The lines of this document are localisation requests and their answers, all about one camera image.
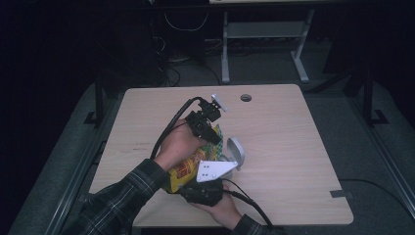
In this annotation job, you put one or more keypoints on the yellow snack bag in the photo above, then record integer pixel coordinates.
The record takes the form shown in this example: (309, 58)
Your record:
(184, 171)

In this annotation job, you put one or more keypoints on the white metal desk frame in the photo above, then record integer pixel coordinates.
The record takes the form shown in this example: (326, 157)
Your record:
(264, 30)

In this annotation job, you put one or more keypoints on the person's right hand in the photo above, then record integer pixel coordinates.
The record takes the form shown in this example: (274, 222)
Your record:
(226, 210)

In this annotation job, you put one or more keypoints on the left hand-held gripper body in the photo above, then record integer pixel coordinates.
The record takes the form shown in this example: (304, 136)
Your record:
(205, 112)

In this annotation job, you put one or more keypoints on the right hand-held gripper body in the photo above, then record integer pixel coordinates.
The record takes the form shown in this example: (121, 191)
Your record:
(212, 169)

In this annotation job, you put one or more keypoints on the black tape strip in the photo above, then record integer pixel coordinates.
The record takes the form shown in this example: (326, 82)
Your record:
(339, 194)

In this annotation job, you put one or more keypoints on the person's left hand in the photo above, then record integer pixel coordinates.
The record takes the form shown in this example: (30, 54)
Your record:
(177, 145)

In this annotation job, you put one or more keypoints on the black metal stand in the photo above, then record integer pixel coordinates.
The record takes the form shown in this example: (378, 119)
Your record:
(368, 94)
(99, 104)

